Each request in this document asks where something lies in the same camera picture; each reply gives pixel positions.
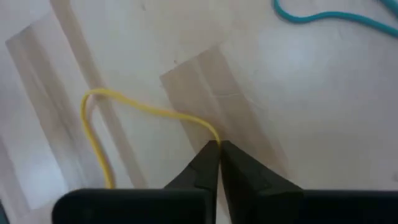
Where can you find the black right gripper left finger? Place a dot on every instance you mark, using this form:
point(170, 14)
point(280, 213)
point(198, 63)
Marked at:
point(202, 174)

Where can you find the yellow rubber band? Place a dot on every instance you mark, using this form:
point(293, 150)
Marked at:
point(149, 109)

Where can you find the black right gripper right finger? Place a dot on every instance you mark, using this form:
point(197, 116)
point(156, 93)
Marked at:
point(245, 186)

